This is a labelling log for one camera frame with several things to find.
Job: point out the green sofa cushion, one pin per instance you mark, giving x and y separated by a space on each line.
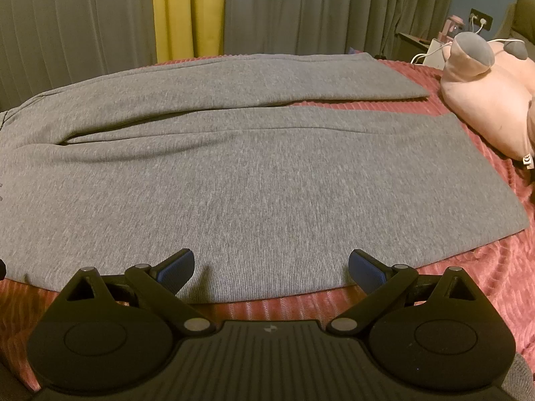
522 14

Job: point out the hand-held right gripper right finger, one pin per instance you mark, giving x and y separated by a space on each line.
365 269

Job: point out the red ribbed blanket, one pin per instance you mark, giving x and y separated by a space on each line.
480 267

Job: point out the pink plush toy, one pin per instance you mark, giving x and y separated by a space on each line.
489 87

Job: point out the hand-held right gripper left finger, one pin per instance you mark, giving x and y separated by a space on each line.
177 266

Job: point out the wall socket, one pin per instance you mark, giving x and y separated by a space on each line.
480 19

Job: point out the yellow curtain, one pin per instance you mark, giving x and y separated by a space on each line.
188 8

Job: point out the dark nightstand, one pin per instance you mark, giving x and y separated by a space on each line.
411 44

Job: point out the grey pants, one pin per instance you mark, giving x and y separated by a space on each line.
250 167

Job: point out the grey curtain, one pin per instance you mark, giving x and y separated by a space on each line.
75 29
326 4

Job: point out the pink bottle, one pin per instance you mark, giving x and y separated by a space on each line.
453 27

